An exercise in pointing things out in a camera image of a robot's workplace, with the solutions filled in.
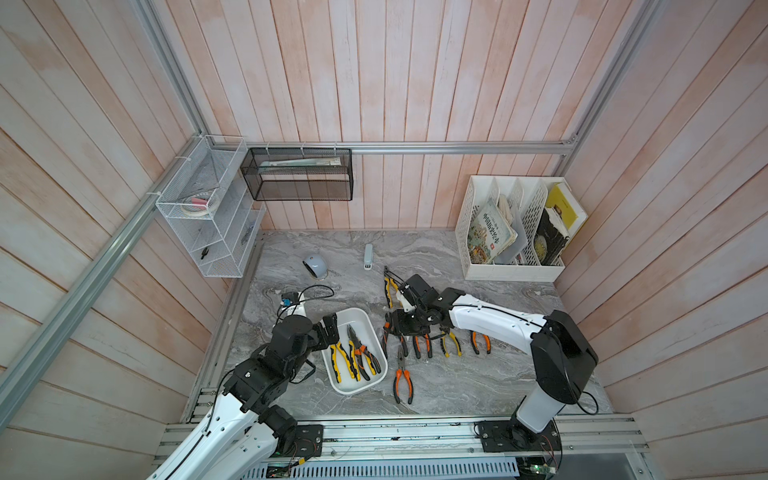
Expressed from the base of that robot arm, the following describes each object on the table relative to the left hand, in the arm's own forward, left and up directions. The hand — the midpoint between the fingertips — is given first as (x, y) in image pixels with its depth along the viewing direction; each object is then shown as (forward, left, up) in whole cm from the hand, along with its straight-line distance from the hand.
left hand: (321, 323), depth 75 cm
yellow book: (+32, -73, +9) cm, 81 cm away
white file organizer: (+32, -58, +3) cm, 66 cm away
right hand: (+4, -19, -11) cm, 23 cm away
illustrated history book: (+34, -52, -2) cm, 62 cm away
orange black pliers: (+2, -27, -17) cm, 32 cm away
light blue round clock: (+27, +6, -11) cm, 30 cm away
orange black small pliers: (-1, -9, -15) cm, 18 cm away
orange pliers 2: (+2, -44, -16) cm, 47 cm away
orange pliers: (+7, -17, -17) cm, 25 cm away
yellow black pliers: (+2, -35, -17) cm, 39 cm away
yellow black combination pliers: (+25, -18, -17) cm, 35 cm away
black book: (+31, -71, 0) cm, 78 cm away
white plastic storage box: (+3, -12, -15) cm, 19 cm away
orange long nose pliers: (-6, -22, -16) cm, 28 cm away
